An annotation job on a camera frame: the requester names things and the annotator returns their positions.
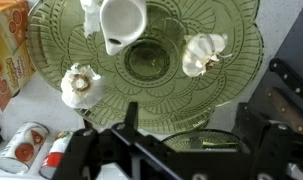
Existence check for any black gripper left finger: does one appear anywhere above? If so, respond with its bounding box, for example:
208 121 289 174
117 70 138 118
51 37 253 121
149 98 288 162
50 101 182 180

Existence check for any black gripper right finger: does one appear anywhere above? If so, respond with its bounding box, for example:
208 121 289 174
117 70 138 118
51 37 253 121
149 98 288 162
235 102 303 180

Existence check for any white garlic bulb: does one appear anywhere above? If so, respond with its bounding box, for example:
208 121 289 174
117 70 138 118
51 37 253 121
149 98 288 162
181 33 233 79
60 63 106 110

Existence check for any large green glass cake stand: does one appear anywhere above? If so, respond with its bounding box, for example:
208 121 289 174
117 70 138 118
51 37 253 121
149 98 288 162
25 0 265 135

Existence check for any small green glass cake stand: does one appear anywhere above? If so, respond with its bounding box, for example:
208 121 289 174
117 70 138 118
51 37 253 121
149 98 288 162
161 129 251 155

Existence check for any red label tin can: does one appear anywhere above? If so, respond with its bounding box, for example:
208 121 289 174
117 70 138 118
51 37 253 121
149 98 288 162
38 130 74 180

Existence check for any white label tomato can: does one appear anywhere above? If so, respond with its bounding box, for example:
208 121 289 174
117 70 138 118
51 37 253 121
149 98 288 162
0 121 51 175

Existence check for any orange tea box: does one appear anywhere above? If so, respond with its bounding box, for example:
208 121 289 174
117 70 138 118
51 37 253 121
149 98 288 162
0 0 37 113

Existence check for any wooden handled kitchen knife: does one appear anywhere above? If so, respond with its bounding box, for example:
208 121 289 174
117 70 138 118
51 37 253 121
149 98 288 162
265 87 303 136

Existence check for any black handled kitchen knife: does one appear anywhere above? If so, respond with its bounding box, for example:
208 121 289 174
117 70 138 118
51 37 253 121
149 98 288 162
268 58 303 103

